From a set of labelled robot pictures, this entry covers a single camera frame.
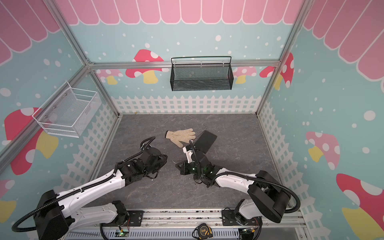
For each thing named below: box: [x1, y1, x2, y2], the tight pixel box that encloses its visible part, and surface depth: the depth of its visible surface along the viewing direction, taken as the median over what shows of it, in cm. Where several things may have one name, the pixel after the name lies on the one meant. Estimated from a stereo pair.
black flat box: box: [193, 130, 218, 155], surface depth 108 cm
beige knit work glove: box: [165, 128, 196, 148], surface depth 108 cm
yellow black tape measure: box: [192, 223, 213, 239], surface depth 70 cm
